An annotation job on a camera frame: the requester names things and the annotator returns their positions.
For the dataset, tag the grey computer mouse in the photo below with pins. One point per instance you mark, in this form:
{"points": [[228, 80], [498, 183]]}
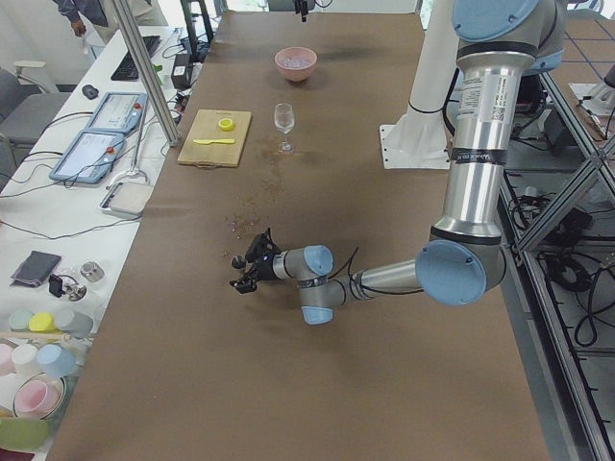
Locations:
{"points": [[90, 92]]}

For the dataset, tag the green plastic cup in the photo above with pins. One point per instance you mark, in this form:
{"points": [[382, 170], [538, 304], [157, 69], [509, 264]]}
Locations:
{"points": [[19, 320]]}

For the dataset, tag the blue teach pendant near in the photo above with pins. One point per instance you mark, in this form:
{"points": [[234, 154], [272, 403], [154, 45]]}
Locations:
{"points": [[89, 158]]}

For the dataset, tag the steel double jigger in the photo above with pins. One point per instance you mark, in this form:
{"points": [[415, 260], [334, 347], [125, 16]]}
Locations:
{"points": [[239, 263]]}

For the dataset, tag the grey plastic cup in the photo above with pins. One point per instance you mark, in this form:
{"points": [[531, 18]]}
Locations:
{"points": [[73, 322]]}

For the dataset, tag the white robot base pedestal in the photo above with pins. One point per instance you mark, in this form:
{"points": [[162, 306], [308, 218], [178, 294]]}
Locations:
{"points": [[419, 138]]}

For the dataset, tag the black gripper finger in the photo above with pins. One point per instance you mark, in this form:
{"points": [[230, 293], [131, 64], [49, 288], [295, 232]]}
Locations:
{"points": [[244, 280], [248, 289]]}

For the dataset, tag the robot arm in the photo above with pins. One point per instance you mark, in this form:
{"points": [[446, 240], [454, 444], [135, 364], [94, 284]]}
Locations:
{"points": [[460, 112]]}

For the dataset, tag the aluminium frame post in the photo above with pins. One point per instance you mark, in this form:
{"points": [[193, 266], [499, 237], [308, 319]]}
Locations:
{"points": [[148, 75]]}

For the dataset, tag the yellow plastic knife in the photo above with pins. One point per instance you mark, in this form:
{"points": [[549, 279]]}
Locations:
{"points": [[219, 141]]}

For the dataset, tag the blue teach pendant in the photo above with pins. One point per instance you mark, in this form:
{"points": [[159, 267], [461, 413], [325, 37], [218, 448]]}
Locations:
{"points": [[89, 158], [118, 112]]}

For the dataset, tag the yellow plastic cup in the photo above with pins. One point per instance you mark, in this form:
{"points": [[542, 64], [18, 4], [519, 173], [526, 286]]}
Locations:
{"points": [[42, 322]]}

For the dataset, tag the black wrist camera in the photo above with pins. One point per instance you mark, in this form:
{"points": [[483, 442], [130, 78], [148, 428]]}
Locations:
{"points": [[262, 247]]}

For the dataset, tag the blue teach pendant far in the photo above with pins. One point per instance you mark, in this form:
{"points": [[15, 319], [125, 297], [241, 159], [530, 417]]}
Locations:
{"points": [[118, 112]]}

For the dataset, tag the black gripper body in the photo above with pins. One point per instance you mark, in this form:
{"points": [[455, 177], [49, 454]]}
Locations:
{"points": [[265, 270]]}

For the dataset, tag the clear ice cubes pile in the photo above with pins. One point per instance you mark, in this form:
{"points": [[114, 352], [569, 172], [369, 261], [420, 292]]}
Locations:
{"points": [[295, 62]]}

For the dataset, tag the yellow lemon half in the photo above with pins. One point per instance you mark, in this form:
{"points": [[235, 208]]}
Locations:
{"points": [[226, 124]]}

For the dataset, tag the clear wine glass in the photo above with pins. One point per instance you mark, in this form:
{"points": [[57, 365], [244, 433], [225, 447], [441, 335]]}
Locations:
{"points": [[284, 121]]}

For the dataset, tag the bamboo cutting board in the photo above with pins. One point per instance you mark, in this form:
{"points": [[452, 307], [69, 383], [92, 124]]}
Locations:
{"points": [[204, 126]]}

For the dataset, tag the small steel cup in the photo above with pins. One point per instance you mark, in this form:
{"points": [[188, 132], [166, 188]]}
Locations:
{"points": [[92, 271]]}

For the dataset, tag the pink bowl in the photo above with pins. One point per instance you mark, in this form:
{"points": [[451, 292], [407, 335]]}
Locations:
{"points": [[294, 75]]}

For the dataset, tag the grey folded cloth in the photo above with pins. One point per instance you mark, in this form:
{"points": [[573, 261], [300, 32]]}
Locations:
{"points": [[35, 269]]}

